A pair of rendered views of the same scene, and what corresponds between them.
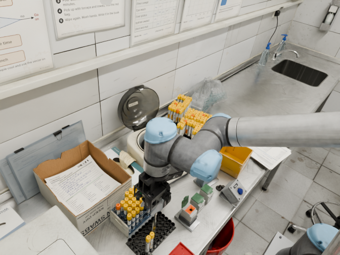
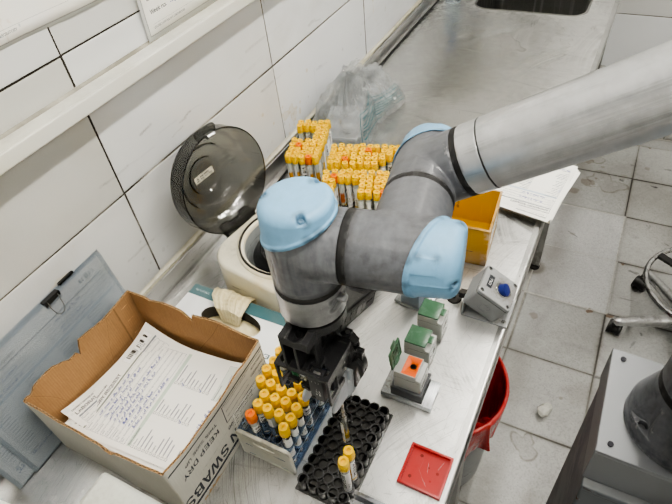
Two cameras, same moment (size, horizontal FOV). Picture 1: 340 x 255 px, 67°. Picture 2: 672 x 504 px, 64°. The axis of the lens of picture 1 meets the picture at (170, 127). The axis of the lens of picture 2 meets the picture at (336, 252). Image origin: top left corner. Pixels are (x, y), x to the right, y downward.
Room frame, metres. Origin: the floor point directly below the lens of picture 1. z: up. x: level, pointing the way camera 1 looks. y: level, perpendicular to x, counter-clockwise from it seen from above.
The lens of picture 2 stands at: (0.08, 0.02, 1.71)
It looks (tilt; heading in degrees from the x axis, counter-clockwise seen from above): 44 degrees down; 355
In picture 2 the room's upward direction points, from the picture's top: 7 degrees counter-clockwise
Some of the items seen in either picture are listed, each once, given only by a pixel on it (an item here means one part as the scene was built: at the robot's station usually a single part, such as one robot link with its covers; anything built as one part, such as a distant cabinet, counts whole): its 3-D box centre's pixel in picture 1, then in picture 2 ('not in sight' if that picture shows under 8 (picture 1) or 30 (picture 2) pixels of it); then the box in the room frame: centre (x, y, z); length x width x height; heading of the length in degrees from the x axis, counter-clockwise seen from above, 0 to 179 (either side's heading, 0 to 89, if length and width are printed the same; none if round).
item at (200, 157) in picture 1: (198, 155); (407, 242); (0.45, -0.08, 1.35); 0.11 x 0.11 x 0.08; 64
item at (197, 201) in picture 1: (197, 203); (420, 347); (0.63, -0.15, 0.91); 0.05 x 0.04 x 0.07; 53
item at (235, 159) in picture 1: (232, 158); (462, 223); (0.90, -0.32, 0.93); 0.13 x 0.13 x 0.10; 58
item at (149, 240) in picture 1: (152, 227); (343, 433); (0.48, 0.01, 0.93); 0.17 x 0.09 x 0.11; 144
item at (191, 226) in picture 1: (187, 217); (410, 385); (0.57, -0.12, 0.89); 0.09 x 0.05 x 0.04; 54
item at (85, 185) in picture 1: (84, 185); (158, 394); (0.61, 0.30, 0.95); 0.29 x 0.25 x 0.15; 53
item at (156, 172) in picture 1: (158, 163); (313, 293); (0.47, 0.02, 1.27); 0.08 x 0.08 x 0.05
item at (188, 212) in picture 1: (188, 213); (410, 376); (0.57, -0.12, 0.92); 0.05 x 0.04 x 0.06; 54
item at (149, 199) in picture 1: (153, 183); (317, 342); (0.47, 0.03, 1.19); 0.09 x 0.08 x 0.12; 144
